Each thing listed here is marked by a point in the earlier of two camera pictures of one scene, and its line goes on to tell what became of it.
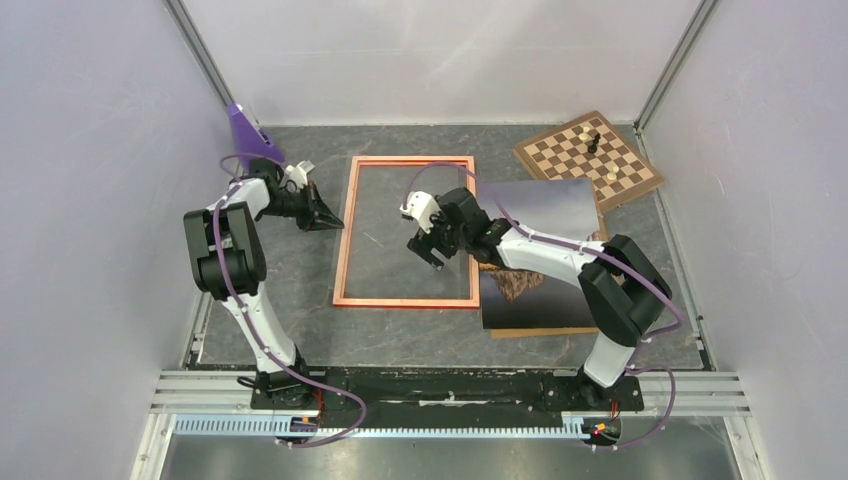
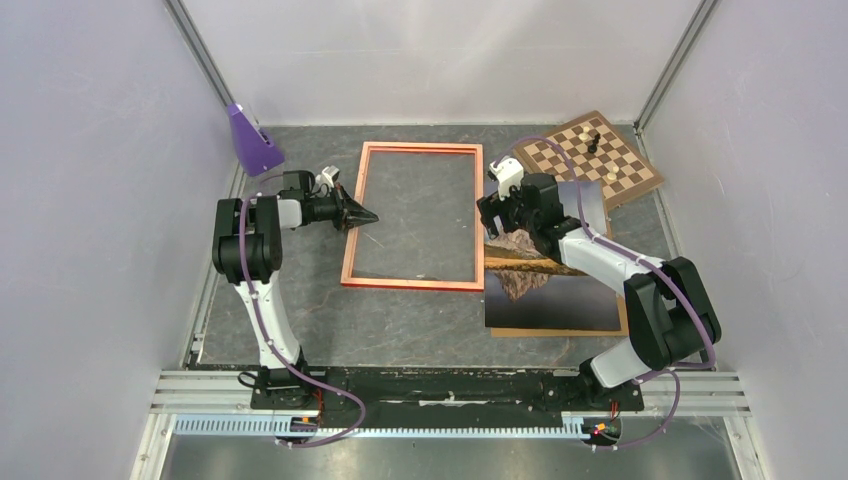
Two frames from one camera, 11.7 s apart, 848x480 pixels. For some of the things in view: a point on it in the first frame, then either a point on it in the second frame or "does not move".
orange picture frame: x=342 y=267 to x=417 y=147
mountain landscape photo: x=525 y=300 does not move
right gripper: x=422 y=242 to x=492 y=206
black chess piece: x=593 y=147 does not move
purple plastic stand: x=248 y=138 does not move
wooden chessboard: x=591 y=147 does not move
